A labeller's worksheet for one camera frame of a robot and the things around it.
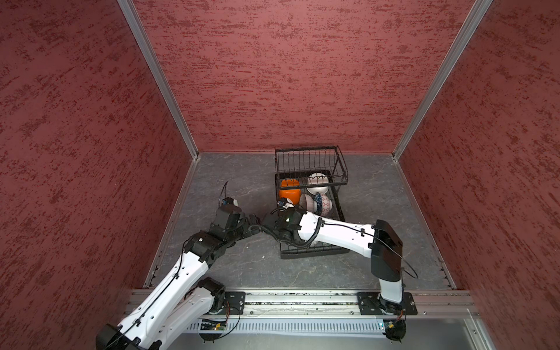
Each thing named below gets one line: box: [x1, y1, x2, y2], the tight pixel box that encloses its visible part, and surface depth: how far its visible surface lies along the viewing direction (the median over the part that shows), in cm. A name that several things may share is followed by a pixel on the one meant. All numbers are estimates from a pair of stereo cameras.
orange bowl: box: [279, 178, 302, 205], surface depth 98 cm
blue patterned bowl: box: [313, 191, 333, 216], surface depth 91 cm
